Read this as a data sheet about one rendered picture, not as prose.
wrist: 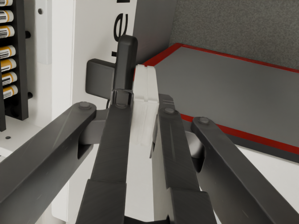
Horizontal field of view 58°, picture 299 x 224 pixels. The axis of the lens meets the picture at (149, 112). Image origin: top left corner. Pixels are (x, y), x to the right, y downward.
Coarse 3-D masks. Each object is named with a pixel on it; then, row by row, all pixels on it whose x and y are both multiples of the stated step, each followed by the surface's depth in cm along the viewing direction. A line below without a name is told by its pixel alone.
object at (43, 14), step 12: (36, 0) 27; (48, 0) 27; (36, 12) 27; (48, 12) 27; (36, 24) 28; (48, 24) 28; (36, 36) 28; (48, 36) 28; (48, 48) 29; (48, 60) 29
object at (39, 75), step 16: (32, 0) 28; (32, 16) 29; (32, 32) 30; (32, 48) 30; (32, 64) 31; (48, 64) 31; (32, 80) 32; (48, 80) 31; (32, 96) 33; (48, 96) 32; (32, 112) 34; (48, 112) 33; (16, 128) 33; (32, 128) 34; (0, 144) 30; (16, 144) 30
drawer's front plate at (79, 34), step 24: (72, 0) 17; (96, 0) 19; (72, 24) 18; (96, 24) 20; (72, 48) 18; (96, 48) 21; (72, 72) 19; (72, 96) 20; (96, 96) 24; (96, 144) 27; (72, 192) 25; (72, 216) 26
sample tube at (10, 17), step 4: (0, 12) 24; (4, 12) 25; (8, 12) 25; (0, 16) 24; (4, 16) 25; (8, 16) 25; (12, 16) 26; (0, 20) 24; (4, 20) 25; (8, 20) 25
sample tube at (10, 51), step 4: (0, 48) 26; (4, 48) 26; (8, 48) 26; (12, 48) 27; (0, 52) 25; (4, 52) 26; (8, 52) 26; (12, 52) 27; (0, 56) 25; (4, 56) 26; (8, 56) 27
